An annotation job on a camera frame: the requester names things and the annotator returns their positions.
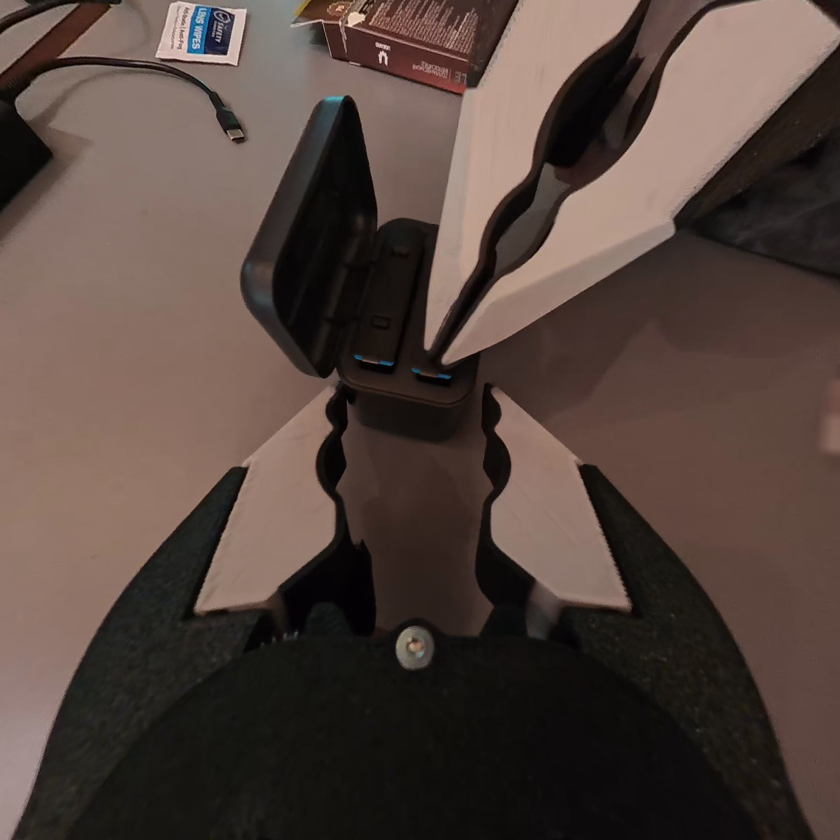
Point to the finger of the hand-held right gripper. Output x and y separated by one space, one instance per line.
499 131
689 131

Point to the black battery charging case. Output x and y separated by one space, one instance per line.
308 216

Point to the black power adapter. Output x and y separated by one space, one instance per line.
19 151

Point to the brown cardboard box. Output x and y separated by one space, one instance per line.
420 46

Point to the white blue lens wipe packet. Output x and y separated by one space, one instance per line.
203 33

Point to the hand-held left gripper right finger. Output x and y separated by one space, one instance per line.
551 525

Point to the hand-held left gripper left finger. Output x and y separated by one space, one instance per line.
275 525

